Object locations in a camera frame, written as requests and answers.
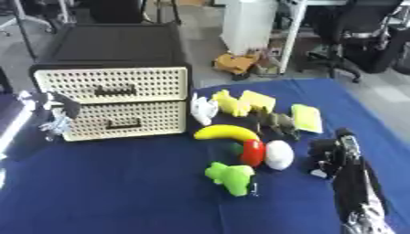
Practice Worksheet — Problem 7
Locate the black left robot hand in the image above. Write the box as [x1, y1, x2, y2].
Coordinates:
[30, 90, 83, 142]

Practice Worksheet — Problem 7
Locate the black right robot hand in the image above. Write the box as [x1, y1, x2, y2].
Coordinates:
[306, 127, 365, 181]

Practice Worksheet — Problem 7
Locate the pale pierced drawer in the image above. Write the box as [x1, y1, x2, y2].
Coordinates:
[32, 67, 191, 105]
[59, 100, 189, 143]

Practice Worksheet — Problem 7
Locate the yellow-green flat sponge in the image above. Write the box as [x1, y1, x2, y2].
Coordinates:
[289, 103, 326, 134]

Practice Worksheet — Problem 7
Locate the white toy egg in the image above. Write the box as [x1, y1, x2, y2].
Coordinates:
[264, 139, 297, 171]

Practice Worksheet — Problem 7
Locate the dark grey toy dinosaur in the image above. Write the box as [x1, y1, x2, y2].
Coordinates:
[254, 108, 303, 142]

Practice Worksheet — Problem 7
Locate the black cabinet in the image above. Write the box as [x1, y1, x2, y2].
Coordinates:
[28, 21, 196, 135]

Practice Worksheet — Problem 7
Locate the yellow sponge block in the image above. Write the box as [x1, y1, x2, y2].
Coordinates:
[237, 90, 279, 114]

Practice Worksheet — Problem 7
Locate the green toy animal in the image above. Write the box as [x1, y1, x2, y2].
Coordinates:
[203, 161, 256, 197]

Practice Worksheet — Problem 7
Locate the dark green toy vegetable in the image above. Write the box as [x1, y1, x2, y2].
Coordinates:
[206, 141, 245, 165]

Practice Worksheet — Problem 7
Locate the yellow toy banana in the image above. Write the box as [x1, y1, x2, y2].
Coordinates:
[192, 123, 263, 143]

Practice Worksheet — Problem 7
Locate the yellow toy animal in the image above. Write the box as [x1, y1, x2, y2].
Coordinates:
[211, 89, 254, 118]

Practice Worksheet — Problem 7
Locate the black office chair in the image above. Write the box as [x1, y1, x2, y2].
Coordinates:
[304, 0, 410, 84]

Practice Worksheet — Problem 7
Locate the white soft toy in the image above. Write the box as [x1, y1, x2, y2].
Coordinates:
[189, 91, 221, 126]

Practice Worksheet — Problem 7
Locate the white shelf frame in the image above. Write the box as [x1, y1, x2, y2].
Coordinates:
[275, 0, 311, 75]

